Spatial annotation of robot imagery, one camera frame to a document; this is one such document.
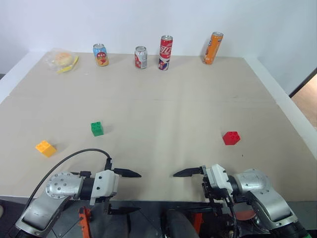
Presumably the red toy brick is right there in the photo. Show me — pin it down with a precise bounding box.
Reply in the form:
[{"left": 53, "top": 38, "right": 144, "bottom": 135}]
[{"left": 222, "top": 130, "right": 242, "bottom": 146}]

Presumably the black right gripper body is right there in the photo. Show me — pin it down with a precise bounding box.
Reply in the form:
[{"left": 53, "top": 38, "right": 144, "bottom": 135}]
[{"left": 201, "top": 165, "right": 234, "bottom": 206}]

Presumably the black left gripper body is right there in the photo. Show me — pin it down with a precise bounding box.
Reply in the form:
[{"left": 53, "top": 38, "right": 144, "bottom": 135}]
[{"left": 94, "top": 194, "right": 119, "bottom": 215}]

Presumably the tall red cola can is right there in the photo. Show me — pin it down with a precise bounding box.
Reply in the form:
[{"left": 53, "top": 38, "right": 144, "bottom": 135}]
[{"left": 158, "top": 35, "right": 174, "bottom": 72}]

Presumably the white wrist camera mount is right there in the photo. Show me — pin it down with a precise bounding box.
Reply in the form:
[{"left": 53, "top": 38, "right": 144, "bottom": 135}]
[
  {"left": 89, "top": 169, "right": 120, "bottom": 206},
  {"left": 205, "top": 163, "right": 233, "bottom": 192}
]

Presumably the orange toy brick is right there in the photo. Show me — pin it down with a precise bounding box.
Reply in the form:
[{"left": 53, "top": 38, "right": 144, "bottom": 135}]
[{"left": 35, "top": 140, "right": 57, "bottom": 158}]

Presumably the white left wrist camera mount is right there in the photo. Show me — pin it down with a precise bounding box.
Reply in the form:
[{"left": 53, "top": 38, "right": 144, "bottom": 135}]
[{"left": 89, "top": 169, "right": 120, "bottom": 206}]

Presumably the green toy brick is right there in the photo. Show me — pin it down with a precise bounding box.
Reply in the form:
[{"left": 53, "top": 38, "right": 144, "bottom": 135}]
[{"left": 90, "top": 120, "right": 105, "bottom": 137}]

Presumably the beige table cover sheet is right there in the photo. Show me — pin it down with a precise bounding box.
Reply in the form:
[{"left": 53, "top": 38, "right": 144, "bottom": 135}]
[{"left": 0, "top": 51, "right": 317, "bottom": 202}]

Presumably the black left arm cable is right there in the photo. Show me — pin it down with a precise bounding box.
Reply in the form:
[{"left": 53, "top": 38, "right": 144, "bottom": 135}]
[{"left": 24, "top": 148, "right": 114, "bottom": 207}]

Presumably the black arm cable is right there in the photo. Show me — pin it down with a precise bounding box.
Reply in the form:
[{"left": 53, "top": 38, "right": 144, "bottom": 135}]
[
  {"left": 222, "top": 188, "right": 240, "bottom": 238},
  {"left": 24, "top": 148, "right": 114, "bottom": 207}
]

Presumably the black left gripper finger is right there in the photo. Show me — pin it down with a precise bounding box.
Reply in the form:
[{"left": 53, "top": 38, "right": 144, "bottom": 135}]
[
  {"left": 113, "top": 168, "right": 143, "bottom": 179},
  {"left": 109, "top": 206, "right": 142, "bottom": 216}
]

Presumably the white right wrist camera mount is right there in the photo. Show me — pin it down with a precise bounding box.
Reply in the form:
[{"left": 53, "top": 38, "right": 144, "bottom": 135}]
[{"left": 205, "top": 163, "right": 233, "bottom": 192}]

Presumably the bun in clear plastic bag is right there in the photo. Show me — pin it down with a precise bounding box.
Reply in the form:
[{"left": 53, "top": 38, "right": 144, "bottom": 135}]
[{"left": 45, "top": 48, "right": 80, "bottom": 75}]

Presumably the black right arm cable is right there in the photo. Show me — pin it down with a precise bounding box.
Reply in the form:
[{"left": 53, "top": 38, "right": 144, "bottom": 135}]
[{"left": 222, "top": 188, "right": 240, "bottom": 238}]

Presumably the short red and white can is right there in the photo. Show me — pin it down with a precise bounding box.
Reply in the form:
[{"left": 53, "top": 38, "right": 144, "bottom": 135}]
[{"left": 134, "top": 46, "right": 149, "bottom": 69}]

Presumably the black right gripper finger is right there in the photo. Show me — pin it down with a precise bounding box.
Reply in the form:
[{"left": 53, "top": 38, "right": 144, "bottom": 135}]
[
  {"left": 177, "top": 201, "right": 216, "bottom": 213},
  {"left": 172, "top": 166, "right": 206, "bottom": 178}
]

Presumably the blue and yellow drink can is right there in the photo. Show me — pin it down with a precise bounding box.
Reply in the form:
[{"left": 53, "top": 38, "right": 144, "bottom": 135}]
[{"left": 92, "top": 43, "right": 110, "bottom": 67}]

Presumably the orange metal stand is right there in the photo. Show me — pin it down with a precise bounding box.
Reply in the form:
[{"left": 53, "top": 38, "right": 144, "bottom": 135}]
[{"left": 78, "top": 206, "right": 93, "bottom": 238}]

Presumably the tall orange soda can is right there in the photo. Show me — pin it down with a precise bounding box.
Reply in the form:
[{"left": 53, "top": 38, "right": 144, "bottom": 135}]
[{"left": 203, "top": 31, "right": 224, "bottom": 65}]

